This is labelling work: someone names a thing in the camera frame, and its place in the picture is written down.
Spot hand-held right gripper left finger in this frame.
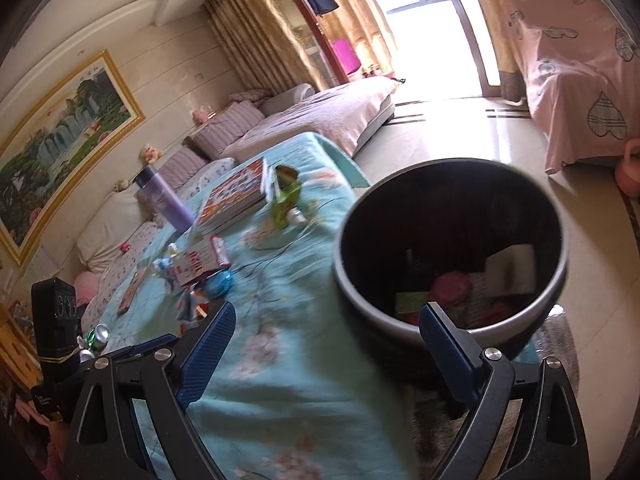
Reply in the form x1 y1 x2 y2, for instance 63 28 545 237
62 301 237 480

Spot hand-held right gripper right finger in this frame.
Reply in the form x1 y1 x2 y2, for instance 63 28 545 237
419 302 591 480

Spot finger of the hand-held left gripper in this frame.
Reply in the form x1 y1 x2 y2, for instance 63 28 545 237
106 335 181 362

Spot yellow green wrapper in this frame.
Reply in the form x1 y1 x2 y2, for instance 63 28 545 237
395 290 431 318

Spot black grey-rimmed trash bin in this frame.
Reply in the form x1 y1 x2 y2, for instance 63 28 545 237
334 158 570 461

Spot white paper carton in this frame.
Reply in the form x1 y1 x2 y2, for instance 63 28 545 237
485 244 536 295

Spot green drink can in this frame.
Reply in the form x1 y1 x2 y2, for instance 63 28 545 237
82 324 111 351

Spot pink round pillow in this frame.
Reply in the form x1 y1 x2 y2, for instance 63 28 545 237
75 272 101 306

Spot brown bar packet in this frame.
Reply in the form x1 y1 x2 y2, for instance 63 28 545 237
116 266 149 316

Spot blue floral tablecloth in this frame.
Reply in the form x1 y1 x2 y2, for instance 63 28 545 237
80 131 541 480

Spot blue white wrapper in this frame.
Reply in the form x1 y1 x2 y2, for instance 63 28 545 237
152 242 181 281

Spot red and white box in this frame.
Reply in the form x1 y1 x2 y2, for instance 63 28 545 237
177 236 221 288

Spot white pillow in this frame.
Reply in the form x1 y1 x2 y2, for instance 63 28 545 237
76 195 151 271

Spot purple water bottle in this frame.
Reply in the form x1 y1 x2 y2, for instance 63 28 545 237
132 164 196 233

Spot stack of books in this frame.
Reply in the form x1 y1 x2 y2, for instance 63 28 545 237
192 157 281 236

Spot green snack bag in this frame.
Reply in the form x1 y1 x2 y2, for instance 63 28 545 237
270 164 303 228

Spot striped purple cushion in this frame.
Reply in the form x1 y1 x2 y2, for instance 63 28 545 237
155 147 208 191
192 100 266 161

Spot framed landscape painting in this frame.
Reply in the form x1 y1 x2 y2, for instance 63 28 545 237
0 49 147 266

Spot pink watering can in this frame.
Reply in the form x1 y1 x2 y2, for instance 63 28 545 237
616 140 640 192

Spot small pink cushion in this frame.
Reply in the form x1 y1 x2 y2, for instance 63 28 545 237
229 89 273 106

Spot pale fabric sofa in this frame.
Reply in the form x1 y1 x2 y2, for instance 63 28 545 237
75 77 398 281

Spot pink cloth covered furniture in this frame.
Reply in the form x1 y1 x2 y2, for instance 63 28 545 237
502 0 640 176

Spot magenta box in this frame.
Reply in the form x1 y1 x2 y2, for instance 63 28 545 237
332 37 361 75

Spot beige patterned curtain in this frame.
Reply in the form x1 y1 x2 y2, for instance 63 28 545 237
465 0 531 103
202 0 333 101

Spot sheer balcony curtain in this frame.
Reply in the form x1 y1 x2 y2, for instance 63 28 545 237
320 0 396 76

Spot wooden sliding door frame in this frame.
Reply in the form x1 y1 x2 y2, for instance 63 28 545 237
247 0 351 91

